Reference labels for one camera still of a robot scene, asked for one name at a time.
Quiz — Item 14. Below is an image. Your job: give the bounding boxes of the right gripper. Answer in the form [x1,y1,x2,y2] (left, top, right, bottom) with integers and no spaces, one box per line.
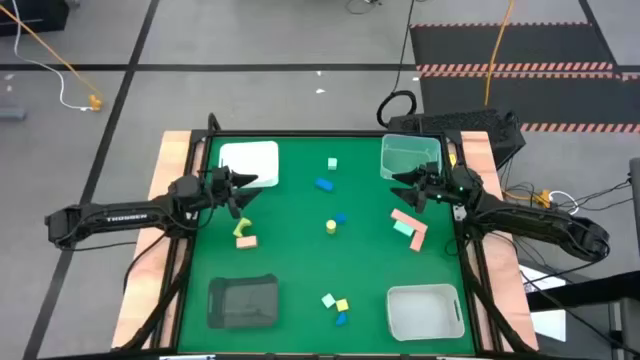
[389,162,454,214]

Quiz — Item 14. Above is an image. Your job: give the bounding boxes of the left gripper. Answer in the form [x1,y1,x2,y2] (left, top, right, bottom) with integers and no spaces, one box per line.
[199,165,264,220]

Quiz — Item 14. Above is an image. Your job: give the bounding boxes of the long pink foam block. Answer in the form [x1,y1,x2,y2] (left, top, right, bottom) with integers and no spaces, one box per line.
[390,208,430,235]

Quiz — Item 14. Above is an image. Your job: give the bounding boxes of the yellow-green foam arch block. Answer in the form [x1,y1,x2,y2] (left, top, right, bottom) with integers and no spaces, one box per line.
[231,216,253,239]

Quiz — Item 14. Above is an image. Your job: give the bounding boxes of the white opaque plastic bin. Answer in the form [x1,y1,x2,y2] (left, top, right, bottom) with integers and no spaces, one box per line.
[218,140,280,189]

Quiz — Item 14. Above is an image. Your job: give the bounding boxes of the clear plastic bin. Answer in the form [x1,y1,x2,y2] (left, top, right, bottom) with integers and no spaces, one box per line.
[379,133,444,182]

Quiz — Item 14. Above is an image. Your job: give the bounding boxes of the black computer tower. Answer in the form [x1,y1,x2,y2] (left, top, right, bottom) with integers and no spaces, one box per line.
[387,108,528,170]

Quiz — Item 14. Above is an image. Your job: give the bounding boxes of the green table mat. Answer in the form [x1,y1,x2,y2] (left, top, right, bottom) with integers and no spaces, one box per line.
[177,135,476,355]

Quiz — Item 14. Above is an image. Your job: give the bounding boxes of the dark grey plastic bin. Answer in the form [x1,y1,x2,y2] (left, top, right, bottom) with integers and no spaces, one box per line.
[206,273,280,330]

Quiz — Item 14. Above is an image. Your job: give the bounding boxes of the translucent white plastic bin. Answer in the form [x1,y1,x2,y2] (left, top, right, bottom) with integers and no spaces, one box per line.
[385,283,467,342]

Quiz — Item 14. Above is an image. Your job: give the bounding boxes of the white paper sheet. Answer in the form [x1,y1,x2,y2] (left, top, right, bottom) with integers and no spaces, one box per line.
[518,263,569,344]

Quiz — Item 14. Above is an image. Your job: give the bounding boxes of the black floor mat striped edges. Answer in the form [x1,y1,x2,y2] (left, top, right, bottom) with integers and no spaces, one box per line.
[408,21,640,135]

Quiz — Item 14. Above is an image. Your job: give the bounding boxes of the black beam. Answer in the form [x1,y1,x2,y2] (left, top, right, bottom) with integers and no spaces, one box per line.
[524,269,640,312]

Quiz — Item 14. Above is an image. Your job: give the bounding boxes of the grey floor object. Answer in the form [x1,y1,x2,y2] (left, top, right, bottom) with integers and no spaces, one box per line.
[0,94,27,121]

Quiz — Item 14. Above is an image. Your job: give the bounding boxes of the black equipment case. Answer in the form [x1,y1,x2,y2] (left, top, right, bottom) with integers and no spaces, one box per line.
[0,0,70,37]

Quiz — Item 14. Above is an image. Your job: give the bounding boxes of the black coiled cable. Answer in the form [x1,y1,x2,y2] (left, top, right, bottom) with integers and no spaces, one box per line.
[375,0,419,129]

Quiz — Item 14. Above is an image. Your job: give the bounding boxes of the yellow extension cable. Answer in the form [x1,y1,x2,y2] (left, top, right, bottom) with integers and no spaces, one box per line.
[482,0,517,108]
[0,3,104,112]

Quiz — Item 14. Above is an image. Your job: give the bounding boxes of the white cable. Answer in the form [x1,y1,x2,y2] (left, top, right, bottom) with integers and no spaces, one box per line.
[10,0,94,112]
[547,189,581,221]

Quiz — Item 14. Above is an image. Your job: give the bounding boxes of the grey post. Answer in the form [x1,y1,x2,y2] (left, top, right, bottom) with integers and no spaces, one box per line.
[628,157,640,241]

